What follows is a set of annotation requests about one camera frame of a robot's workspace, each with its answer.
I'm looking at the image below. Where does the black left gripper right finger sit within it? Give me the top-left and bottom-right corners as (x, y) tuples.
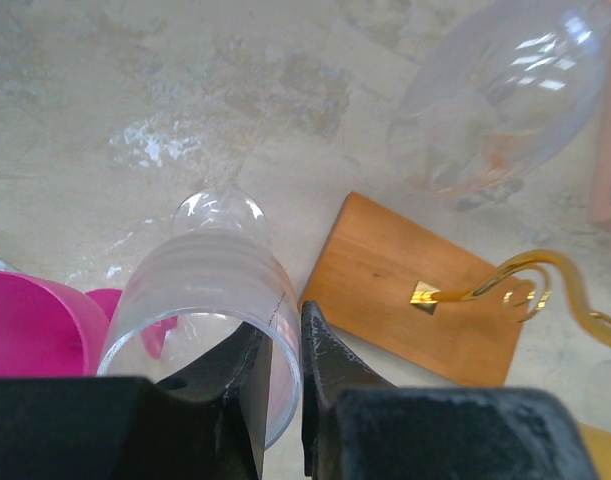
(301, 301), (598, 479)

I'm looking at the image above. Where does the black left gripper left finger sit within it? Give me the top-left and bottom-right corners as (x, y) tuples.
(0, 324), (272, 479)

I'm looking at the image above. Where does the yellow plastic goblet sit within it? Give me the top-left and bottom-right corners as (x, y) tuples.
(579, 424), (611, 480)

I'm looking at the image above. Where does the clear wine glass front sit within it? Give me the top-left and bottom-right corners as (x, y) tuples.
(388, 1), (611, 194)

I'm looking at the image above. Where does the gold wine glass rack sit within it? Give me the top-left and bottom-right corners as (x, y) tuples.
(302, 192), (611, 387)

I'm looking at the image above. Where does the pink plastic goblet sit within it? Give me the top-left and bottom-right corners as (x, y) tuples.
(0, 270), (179, 379)

